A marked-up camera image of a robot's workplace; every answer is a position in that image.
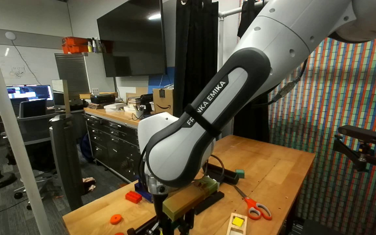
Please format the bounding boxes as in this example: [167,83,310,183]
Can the monitor with blue screen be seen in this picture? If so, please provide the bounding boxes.
[5,84,55,105]

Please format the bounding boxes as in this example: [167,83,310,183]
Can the black wall television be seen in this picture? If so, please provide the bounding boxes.
[95,0,169,79]

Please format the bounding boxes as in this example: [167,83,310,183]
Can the long black handle bar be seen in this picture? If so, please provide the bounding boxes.
[125,214,159,235]

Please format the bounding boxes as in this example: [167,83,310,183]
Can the blue hex key holder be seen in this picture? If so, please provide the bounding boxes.
[133,179,154,203]

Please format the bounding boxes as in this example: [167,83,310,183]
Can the multicoloured woven backdrop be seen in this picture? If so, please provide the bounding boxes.
[266,33,376,235]

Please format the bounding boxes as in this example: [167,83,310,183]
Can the wooden shape sorter board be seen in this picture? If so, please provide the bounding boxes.
[226,212,249,235]

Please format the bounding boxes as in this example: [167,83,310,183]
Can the orange rectangular brick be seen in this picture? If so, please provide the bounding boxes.
[124,190,144,205]

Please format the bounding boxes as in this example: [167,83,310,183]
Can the grey rolling board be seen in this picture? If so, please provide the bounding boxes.
[54,53,116,97]

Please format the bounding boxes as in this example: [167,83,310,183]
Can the Amazon cardboard box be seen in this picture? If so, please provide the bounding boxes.
[152,88,175,115]

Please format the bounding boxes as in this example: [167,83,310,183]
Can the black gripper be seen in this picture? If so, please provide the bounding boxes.
[153,195,197,235]

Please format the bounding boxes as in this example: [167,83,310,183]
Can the dark grey upright panel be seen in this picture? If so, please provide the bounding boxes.
[48,114,85,212]

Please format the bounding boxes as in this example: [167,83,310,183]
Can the white pole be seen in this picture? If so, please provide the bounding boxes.
[0,4,52,235]

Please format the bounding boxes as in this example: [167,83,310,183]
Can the yellow wooden cube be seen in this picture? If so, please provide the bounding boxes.
[231,216,246,229]

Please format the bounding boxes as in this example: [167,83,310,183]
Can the wooden plank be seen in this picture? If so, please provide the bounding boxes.
[61,79,73,118]

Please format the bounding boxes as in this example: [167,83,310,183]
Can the black drawer cabinet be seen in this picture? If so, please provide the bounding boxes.
[82,107,159,183]

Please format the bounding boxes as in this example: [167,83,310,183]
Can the black curtain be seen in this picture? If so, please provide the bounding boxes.
[172,0,221,119]

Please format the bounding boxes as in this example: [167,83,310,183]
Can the orange handled scissors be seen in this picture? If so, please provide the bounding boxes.
[232,184,274,222]

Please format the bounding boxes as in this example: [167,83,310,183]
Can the orange storage box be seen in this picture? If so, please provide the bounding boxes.
[61,36,90,55]

